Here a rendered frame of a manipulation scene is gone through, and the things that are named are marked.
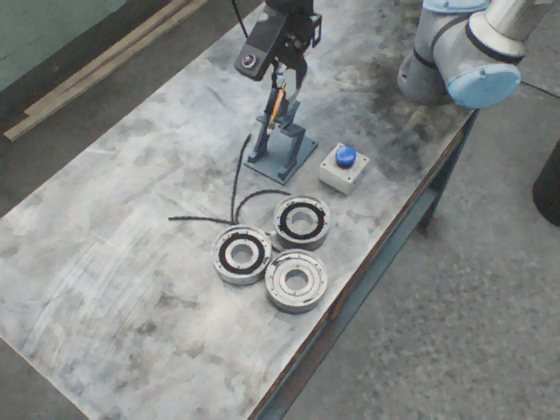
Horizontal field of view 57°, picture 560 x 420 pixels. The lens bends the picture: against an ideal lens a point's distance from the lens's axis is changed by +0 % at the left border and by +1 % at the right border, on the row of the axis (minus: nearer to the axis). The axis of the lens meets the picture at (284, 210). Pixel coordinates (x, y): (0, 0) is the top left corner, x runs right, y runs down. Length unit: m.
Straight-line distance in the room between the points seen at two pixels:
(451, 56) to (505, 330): 1.08
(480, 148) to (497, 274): 0.56
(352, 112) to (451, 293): 0.90
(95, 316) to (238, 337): 0.25
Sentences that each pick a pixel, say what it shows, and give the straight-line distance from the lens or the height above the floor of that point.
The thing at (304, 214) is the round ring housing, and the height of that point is 0.82.
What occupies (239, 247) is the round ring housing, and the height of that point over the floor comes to 0.82.
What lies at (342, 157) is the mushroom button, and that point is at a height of 0.87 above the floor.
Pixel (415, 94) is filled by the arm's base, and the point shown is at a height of 0.82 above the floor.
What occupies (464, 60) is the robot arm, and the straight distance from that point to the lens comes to 0.99.
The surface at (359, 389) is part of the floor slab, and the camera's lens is 1.68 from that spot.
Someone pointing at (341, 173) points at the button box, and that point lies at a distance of 0.98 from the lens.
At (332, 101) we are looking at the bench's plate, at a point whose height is 0.80.
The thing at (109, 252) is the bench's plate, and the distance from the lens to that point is 0.99.
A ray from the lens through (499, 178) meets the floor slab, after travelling 2.17.
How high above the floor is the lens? 1.62
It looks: 57 degrees down
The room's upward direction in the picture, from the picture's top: 1 degrees counter-clockwise
